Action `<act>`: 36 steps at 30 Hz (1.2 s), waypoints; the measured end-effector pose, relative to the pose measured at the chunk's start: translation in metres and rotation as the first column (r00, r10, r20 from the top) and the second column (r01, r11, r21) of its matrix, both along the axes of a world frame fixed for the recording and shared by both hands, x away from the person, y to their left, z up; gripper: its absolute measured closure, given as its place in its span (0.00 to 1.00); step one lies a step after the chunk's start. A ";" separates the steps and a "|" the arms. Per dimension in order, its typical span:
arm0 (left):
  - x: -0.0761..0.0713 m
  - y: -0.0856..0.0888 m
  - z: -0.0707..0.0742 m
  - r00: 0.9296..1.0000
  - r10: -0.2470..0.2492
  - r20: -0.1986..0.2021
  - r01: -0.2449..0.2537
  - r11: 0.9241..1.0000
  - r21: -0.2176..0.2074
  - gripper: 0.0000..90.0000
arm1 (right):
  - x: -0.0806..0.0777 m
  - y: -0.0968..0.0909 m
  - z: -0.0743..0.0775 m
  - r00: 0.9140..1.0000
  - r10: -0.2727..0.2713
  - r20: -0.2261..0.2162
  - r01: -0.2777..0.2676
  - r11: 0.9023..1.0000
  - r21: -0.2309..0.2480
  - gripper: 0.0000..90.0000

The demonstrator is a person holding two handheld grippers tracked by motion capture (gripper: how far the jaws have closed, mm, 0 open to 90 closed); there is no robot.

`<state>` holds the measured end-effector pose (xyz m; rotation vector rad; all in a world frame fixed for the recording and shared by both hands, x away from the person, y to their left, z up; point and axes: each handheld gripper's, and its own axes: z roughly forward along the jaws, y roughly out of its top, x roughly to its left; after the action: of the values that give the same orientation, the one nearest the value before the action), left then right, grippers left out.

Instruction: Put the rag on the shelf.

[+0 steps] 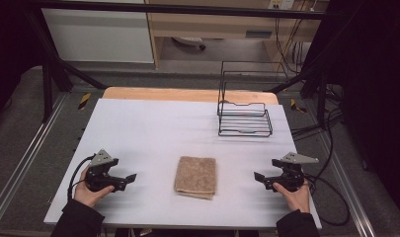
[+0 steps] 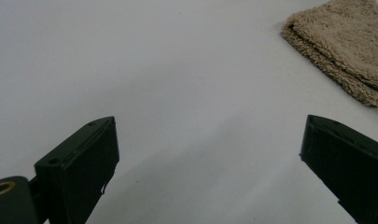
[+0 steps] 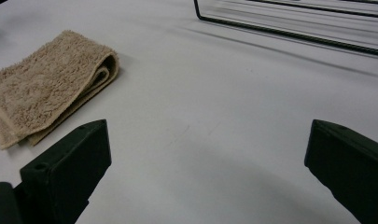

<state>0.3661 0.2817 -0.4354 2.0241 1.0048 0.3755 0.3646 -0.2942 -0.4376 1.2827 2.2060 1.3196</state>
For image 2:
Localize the beige folded towel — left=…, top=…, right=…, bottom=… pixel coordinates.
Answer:
left=280, top=0, right=378, bottom=108

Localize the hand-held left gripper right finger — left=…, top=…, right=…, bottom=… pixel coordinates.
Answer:
left=299, top=114, right=378, bottom=224

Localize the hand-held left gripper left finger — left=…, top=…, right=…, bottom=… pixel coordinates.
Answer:
left=34, top=116, right=120, bottom=224

